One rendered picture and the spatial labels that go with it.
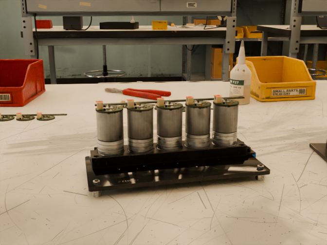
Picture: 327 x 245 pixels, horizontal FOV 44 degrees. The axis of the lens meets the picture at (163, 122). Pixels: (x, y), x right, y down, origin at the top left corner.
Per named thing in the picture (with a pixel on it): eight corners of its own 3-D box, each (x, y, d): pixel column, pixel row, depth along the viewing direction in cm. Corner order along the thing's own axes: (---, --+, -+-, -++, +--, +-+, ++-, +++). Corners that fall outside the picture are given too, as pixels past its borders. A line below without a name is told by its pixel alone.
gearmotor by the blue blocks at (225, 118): (240, 153, 39) (243, 103, 38) (216, 156, 39) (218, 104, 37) (230, 146, 41) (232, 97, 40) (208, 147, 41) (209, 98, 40)
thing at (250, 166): (238, 153, 43) (239, 143, 42) (270, 181, 36) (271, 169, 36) (85, 166, 39) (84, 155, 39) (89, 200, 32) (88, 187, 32)
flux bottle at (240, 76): (227, 100, 67) (229, 39, 64) (247, 99, 67) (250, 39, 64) (230, 104, 64) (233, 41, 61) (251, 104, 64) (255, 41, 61)
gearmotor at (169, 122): (185, 158, 38) (185, 106, 37) (159, 160, 37) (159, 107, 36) (178, 149, 40) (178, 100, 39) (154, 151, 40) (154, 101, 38)
